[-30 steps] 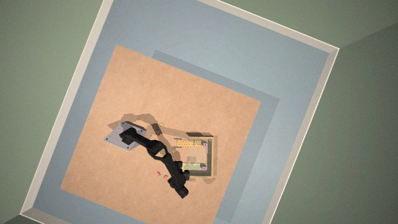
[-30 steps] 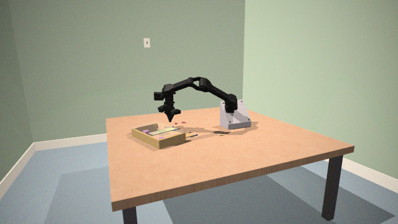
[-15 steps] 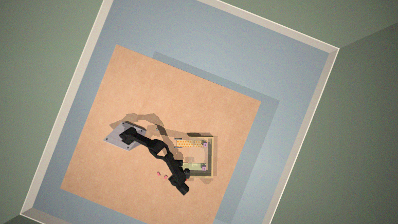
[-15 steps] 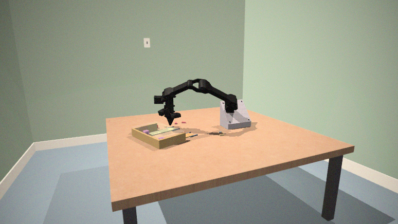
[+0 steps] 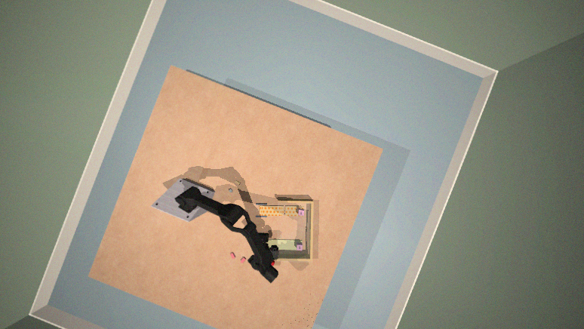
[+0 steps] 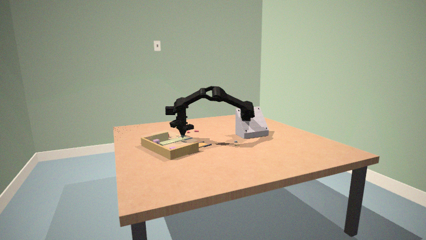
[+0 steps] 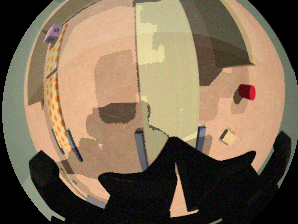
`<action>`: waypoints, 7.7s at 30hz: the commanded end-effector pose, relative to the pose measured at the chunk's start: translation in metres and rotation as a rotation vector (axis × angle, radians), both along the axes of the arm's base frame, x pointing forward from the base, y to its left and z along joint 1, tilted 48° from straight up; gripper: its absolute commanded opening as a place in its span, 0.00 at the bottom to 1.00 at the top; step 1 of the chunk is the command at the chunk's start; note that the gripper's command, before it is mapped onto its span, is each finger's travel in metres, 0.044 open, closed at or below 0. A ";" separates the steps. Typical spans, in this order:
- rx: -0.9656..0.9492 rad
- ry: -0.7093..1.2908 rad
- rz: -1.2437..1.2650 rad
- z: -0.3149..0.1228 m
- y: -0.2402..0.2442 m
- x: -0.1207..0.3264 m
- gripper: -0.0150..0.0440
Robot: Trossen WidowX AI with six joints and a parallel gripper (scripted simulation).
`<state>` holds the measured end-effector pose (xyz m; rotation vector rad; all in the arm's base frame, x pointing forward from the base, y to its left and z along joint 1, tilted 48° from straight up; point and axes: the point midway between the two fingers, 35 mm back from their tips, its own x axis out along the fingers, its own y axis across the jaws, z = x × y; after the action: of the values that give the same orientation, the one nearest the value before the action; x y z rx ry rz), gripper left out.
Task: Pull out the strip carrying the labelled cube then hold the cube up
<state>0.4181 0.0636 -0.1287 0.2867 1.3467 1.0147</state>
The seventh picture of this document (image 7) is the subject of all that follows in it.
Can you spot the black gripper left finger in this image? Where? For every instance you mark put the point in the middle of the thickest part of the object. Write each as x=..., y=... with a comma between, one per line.
x=157, y=181

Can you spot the red cylinder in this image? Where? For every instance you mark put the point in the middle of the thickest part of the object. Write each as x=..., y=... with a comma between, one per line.
x=247, y=91

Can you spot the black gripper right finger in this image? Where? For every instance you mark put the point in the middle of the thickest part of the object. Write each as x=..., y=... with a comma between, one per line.
x=200, y=173

